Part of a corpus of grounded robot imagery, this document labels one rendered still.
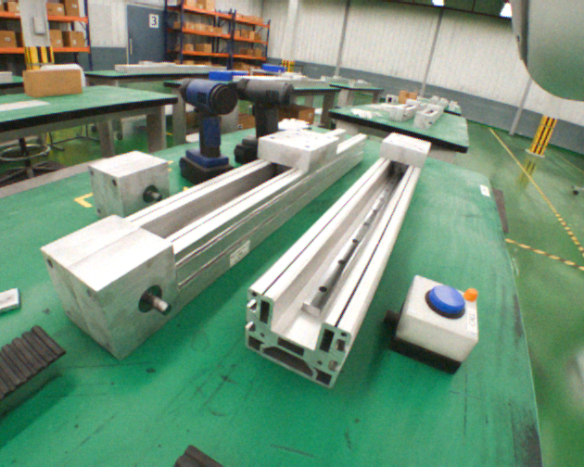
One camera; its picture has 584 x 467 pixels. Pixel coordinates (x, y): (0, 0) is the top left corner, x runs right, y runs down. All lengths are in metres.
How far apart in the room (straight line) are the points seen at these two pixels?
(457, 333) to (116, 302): 0.33
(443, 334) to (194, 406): 0.25
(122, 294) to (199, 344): 0.10
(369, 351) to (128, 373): 0.25
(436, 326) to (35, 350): 0.38
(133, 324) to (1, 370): 0.12
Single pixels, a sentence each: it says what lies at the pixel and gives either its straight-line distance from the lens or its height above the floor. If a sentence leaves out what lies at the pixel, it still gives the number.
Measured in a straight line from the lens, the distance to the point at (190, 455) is 0.26.
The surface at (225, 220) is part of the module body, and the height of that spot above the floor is 0.86.
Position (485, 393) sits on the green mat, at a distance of 0.40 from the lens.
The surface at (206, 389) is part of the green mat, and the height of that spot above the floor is 0.78.
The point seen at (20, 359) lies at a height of 0.81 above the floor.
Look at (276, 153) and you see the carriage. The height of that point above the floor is 0.88.
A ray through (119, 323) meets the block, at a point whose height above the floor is 0.83.
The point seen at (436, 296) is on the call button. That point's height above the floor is 0.85.
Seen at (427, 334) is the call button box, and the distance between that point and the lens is 0.35.
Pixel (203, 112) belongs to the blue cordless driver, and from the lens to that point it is 0.65.
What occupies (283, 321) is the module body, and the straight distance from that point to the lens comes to 0.31.
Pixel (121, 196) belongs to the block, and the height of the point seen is 0.84.
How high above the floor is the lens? 1.05
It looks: 31 degrees down
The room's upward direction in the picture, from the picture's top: 8 degrees clockwise
